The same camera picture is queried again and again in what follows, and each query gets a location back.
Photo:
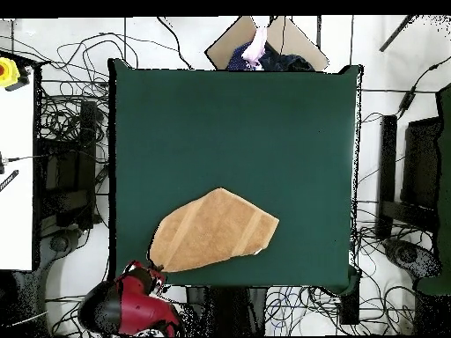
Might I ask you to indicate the tan terry towel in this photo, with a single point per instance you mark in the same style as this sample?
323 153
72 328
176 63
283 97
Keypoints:
211 229

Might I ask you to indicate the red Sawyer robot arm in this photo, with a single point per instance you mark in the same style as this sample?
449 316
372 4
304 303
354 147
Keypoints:
148 310

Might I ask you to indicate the black flat box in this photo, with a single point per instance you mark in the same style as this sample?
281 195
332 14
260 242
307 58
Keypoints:
422 162

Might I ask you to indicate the white side table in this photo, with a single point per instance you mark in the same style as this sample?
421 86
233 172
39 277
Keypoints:
16 211

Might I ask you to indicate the black floor equipment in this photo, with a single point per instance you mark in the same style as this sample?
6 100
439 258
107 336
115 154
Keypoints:
86 141

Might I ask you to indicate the black ribbed strip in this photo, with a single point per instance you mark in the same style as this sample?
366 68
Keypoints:
8 180

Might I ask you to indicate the dark green tablecloth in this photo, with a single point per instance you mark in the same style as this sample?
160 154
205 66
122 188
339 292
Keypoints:
246 123

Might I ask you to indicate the yellow emergency stop button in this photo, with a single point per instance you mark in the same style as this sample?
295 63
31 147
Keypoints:
7 72

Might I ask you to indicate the blue dotted garment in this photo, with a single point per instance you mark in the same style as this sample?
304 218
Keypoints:
238 58

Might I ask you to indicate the brown cardboard box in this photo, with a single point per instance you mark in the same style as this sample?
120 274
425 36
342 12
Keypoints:
225 45

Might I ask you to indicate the pink garment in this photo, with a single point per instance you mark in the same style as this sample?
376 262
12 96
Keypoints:
257 45

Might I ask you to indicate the dark navy garment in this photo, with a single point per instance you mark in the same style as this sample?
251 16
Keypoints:
285 61

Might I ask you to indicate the black upright bar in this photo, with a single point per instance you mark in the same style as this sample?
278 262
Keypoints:
387 158

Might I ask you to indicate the green cloth drape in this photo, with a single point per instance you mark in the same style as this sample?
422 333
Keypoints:
445 176

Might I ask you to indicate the black rod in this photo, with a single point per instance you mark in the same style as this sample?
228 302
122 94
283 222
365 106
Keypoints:
394 35

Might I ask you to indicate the grey pedestal leg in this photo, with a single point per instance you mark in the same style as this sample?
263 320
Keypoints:
408 257
60 243

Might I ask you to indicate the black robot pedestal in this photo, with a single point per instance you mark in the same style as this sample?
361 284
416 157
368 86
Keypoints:
225 310

